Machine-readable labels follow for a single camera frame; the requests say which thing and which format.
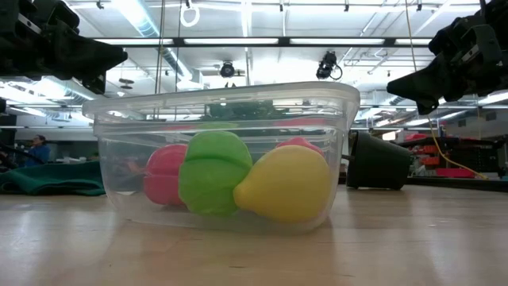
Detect person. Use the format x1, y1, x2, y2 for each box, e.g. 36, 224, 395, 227
24, 133, 52, 168

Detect black plant pot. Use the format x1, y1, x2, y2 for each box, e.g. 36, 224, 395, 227
345, 130, 413, 191

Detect red sliced toy tomato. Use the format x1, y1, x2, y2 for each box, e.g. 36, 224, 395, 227
142, 143, 190, 207

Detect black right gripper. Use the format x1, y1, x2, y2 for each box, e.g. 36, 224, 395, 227
387, 14, 503, 116

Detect light green toy cabbage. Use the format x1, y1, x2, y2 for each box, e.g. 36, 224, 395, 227
178, 130, 254, 218

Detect green artificial plant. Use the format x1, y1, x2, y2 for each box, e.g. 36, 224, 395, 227
200, 100, 293, 122

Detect black background shelf table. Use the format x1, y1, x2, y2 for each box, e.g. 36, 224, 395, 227
396, 137, 508, 193

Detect red whole toy tomato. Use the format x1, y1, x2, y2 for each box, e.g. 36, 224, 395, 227
276, 136, 325, 157

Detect yellow cable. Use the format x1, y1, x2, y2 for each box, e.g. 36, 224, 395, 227
403, 0, 490, 180

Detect red storage bin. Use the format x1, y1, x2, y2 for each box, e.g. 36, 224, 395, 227
435, 168, 476, 179

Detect white hanging ring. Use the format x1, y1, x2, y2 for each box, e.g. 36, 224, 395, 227
179, 2, 202, 29

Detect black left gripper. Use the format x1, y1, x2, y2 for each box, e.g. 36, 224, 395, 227
0, 0, 129, 95

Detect orange storage bins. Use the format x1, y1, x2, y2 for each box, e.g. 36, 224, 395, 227
419, 145, 442, 166

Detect clear plastic container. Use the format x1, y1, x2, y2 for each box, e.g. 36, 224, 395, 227
82, 81, 362, 235

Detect dark teal green cloth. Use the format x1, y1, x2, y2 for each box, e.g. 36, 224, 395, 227
0, 160, 107, 197

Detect black ceiling camera with cable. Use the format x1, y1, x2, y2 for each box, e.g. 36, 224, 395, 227
316, 50, 343, 81

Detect black round ceiling camera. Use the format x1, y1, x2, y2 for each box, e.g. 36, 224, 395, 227
219, 60, 237, 79

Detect yellow toy lemon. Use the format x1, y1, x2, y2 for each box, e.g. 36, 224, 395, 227
233, 145, 333, 223

